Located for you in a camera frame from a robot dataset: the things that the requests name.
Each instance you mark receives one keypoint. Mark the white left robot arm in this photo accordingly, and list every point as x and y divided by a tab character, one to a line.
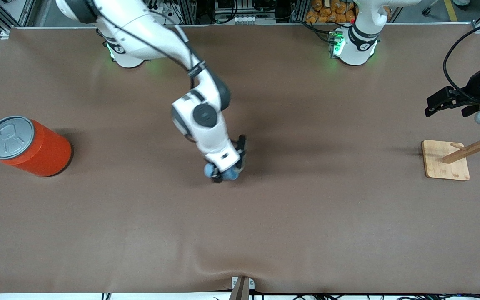
358	37

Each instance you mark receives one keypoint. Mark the metal table edge bracket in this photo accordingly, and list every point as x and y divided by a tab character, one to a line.
242	287

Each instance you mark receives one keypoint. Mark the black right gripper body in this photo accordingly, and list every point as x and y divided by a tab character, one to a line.
241	155

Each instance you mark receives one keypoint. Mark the left arm base control box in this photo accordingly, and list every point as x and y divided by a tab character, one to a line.
336	43

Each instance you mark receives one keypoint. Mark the orange snack bags pile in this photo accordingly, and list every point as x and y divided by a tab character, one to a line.
331	11

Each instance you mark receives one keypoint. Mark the wooden mug tree stand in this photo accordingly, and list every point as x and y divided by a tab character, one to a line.
446	160

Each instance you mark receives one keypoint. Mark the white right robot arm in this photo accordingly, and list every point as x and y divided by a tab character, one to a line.
206	121

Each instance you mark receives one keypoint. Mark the orange can-shaped container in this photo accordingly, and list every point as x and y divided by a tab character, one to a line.
42	152

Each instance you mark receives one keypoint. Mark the brown table cloth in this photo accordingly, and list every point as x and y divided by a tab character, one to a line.
240	229

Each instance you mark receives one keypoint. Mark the light blue plastic cup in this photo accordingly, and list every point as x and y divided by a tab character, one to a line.
231	174

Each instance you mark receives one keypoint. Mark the white power strip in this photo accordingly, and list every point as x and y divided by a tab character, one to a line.
244	19

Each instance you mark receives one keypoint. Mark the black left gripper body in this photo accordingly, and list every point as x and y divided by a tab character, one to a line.
473	88

